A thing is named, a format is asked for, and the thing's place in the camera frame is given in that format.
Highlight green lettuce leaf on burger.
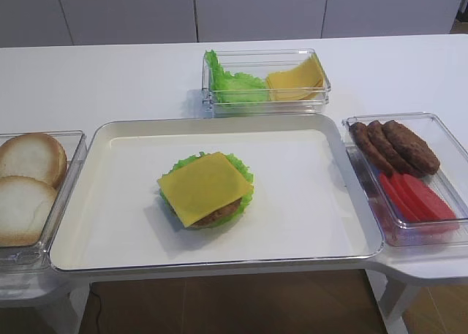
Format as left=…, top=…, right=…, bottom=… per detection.
left=158, top=151, right=255, bottom=216

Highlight yellow cheese slice on burger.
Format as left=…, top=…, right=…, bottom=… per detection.
left=156, top=151, right=254, bottom=229

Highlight green lettuce leaves in container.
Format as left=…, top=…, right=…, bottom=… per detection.
left=204, top=50, right=268, bottom=104

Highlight clear lettuce and cheese container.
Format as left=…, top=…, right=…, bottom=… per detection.
left=201, top=48, right=331, bottom=118

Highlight stack of yellow cheese slices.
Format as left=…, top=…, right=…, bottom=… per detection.
left=265, top=56, right=324, bottom=102

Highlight brown patty on burger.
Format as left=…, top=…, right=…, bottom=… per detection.
left=193, top=198, right=241, bottom=227

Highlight bottom bun on tray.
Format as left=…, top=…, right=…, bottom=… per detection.
left=186, top=204, right=246, bottom=229

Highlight white rectangular serving tray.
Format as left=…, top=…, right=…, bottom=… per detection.
left=49, top=115, right=384, bottom=275

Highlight left brown meat patty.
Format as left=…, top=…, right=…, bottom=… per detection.
left=350, top=122, right=394, bottom=177

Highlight brown meat patty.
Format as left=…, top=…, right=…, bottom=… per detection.
left=367, top=121, right=423, bottom=178
left=350, top=122, right=394, bottom=177
left=382, top=120, right=440, bottom=175

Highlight middle brown meat patty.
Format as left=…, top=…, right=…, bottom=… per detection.
left=367, top=121, right=423, bottom=178

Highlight left red tomato slice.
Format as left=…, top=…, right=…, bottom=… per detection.
left=379, top=172, right=420, bottom=223

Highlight red tomato slice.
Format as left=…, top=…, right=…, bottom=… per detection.
left=390, top=172, right=437, bottom=221
left=379, top=172, right=420, bottom=223
left=400, top=174, right=456, bottom=221

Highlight right brown meat patty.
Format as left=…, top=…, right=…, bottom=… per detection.
left=382, top=120, right=440, bottom=175

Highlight clear patty and tomato container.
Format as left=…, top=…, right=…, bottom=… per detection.
left=343, top=113, right=467, bottom=246

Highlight middle red tomato slice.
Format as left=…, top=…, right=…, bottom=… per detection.
left=390, top=172, right=437, bottom=221

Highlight clear bun container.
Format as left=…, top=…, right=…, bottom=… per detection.
left=1, top=131, right=87, bottom=271

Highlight far bun half in container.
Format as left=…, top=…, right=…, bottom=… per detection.
left=1, top=133, right=67, bottom=189

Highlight bun half in container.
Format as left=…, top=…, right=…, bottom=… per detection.
left=1, top=176, right=57, bottom=247
left=1, top=133, right=67, bottom=189

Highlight right red tomato slice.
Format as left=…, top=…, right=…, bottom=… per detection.
left=400, top=174, right=456, bottom=221

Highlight near bun half in container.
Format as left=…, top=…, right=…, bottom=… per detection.
left=1, top=176, right=57, bottom=247

